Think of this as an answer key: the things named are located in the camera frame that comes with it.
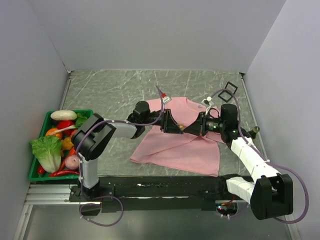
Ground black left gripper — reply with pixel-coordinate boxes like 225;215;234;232
142;109;184;135

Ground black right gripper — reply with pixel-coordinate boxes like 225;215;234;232
183;111;226;137

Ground red maple leaf brooch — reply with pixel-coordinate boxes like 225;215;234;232
178;124;186;130

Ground pink t-shirt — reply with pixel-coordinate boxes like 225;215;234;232
130;97;223;177

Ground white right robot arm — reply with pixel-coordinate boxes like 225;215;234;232
184;103;293;220

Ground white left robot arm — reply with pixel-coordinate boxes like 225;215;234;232
71;101;184;201

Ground black brooch box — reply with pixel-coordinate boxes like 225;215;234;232
218;81;238;103

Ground green glass bottle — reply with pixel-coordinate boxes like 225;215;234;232
248;126;260;140

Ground orange carrot toy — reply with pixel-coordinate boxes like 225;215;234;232
59;129;77;171

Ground purple onion toy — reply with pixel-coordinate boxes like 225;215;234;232
64;154;80;170

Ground yellow pepper toy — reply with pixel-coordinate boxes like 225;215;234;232
61;137;74;151

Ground red tomato toy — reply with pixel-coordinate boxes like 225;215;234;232
56;120;74;136

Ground white radish toy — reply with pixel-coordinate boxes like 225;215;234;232
50;110;77;121

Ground orange fruit toy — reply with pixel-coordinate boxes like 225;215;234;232
45;128;63;140

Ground green lettuce toy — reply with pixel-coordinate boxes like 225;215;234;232
30;135;62;173

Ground green plastic crate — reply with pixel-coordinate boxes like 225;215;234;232
28;109;94;182

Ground red chili pepper toy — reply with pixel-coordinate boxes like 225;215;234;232
37;165;79;178

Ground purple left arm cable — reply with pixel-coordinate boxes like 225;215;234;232
74;85;167;228

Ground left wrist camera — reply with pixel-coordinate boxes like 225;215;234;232
161;93;172;105

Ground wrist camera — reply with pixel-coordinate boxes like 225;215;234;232
161;93;172;105
201;96;214;115

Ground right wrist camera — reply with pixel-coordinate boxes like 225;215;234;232
201;96;214;115

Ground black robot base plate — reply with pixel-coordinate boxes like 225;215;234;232
69;176;242;213

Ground aluminium table edge rail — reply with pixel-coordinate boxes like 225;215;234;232
59;70;74;110

